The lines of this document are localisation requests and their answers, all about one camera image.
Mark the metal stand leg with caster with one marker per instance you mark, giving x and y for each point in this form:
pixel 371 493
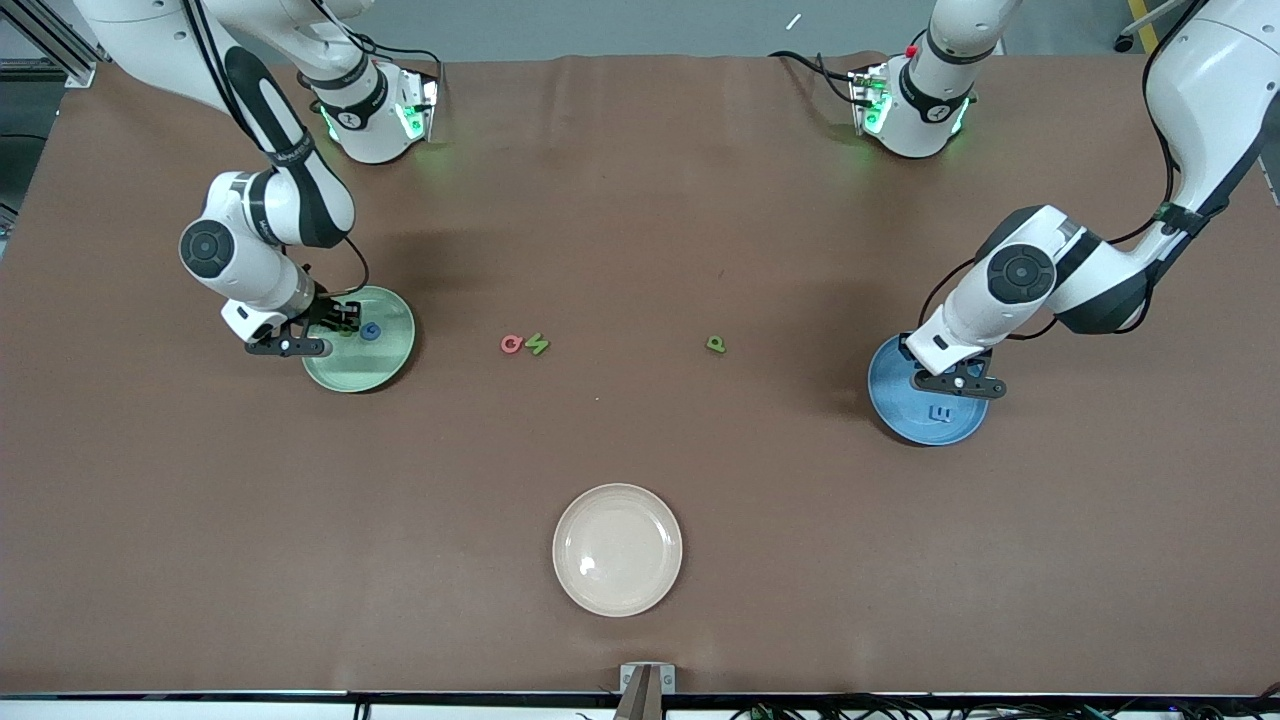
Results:
pixel 1125 42

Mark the beige plate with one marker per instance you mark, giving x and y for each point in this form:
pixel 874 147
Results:
pixel 617 550

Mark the aluminium frame profile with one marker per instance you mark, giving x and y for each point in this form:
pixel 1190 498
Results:
pixel 75 72

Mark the blue plate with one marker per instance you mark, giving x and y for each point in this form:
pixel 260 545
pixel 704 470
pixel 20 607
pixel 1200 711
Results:
pixel 925 425

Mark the grey metal camera bracket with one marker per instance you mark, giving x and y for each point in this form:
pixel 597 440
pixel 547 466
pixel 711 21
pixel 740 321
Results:
pixel 628 678

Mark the table edge rail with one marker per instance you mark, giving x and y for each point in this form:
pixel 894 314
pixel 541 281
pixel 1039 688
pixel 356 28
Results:
pixel 200 693

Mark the red letter Q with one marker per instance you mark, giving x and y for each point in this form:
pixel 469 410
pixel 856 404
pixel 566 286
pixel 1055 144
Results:
pixel 506 350

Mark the blue letter G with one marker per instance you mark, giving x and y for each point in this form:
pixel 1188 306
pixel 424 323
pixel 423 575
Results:
pixel 365 332

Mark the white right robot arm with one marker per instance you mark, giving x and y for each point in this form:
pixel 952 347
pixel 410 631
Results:
pixel 210 250

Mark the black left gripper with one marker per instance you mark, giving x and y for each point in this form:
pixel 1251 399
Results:
pixel 908 354

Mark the brown table mat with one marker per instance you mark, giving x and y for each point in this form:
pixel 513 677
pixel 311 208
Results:
pixel 640 200

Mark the blue letter m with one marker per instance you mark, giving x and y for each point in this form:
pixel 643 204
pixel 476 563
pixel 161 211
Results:
pixel 941 413

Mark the green plate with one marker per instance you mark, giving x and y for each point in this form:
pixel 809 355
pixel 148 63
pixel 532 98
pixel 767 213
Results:
pixel 380 365

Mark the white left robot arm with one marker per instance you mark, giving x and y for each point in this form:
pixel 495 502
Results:
pixel 1020 272

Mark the green letter N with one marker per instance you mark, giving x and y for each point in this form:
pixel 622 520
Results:
pixel 538 346

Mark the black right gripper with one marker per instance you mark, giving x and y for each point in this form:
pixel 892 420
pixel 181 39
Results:
pixel 327 312

